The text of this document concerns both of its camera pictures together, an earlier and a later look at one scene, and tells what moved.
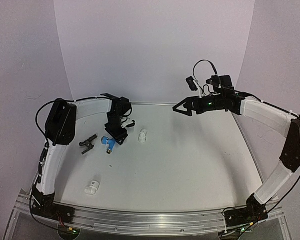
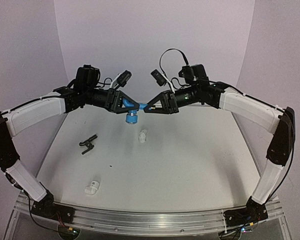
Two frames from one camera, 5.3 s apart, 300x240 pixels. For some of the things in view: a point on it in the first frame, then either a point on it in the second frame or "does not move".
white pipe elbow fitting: (142, 135) does not move
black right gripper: (194, 105) → (171, 101)
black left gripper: (118, 135) → (114, 102)
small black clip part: (88, 144) does not move
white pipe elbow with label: (92, 188) does not move
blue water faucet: (111, 142) → (132, 117)
